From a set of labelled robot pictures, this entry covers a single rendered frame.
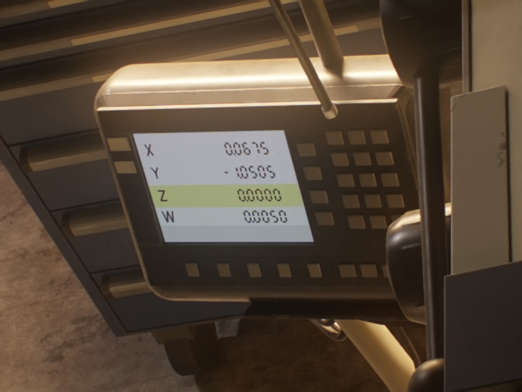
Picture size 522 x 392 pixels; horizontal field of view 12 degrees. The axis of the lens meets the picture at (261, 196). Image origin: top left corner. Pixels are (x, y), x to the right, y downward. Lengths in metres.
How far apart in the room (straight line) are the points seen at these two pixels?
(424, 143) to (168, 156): 0.93
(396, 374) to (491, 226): 1.26
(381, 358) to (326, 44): 0.38
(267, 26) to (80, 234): 0.50
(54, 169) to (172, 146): 1.19
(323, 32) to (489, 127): 0.96
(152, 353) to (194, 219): 1.61
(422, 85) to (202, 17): 1.78
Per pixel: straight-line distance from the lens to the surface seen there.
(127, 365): 3.92
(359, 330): 2.45
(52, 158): 3.41
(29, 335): 4.05
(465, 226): 1.20
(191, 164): 2.28
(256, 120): 2.22
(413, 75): 1.41
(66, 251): 3.60
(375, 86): 2.18
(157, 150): 2.29
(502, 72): 1.27
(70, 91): 3.34
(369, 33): 3.20
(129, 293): 3.61
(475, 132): 1.24
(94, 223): 3.50
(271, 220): 2.28
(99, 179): 3.47
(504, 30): 1.29
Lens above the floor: 2.74
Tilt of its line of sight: 43 degrees down
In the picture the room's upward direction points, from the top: 29 degrees counter-clockwise
